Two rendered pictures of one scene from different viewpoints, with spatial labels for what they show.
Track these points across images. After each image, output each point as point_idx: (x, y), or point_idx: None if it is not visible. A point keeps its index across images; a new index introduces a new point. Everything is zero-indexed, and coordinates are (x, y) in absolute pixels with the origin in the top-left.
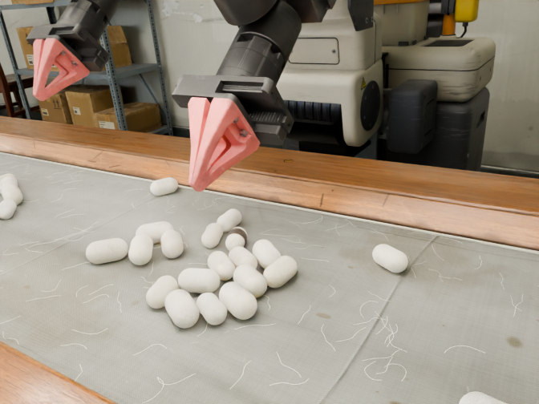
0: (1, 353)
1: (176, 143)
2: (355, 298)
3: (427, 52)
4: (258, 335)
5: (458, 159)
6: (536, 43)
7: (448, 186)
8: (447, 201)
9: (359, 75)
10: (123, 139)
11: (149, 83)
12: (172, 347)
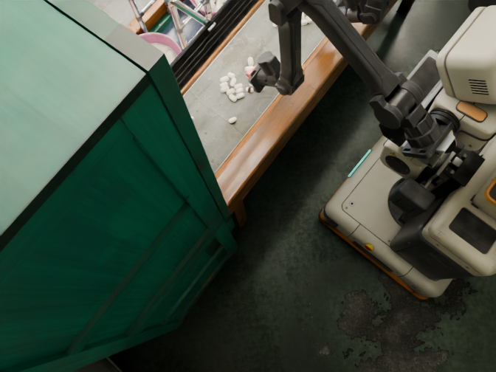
0: (213, 52)
1: (322, 69)
2: (224, 111)
3: (449, 207)
4: (217, 93)
5: (407, 236)
6: None
7: (257, 142)
8: (249, 138)
9: (391, 149)
10: (336, 49)
11: None
12: (217, 79)
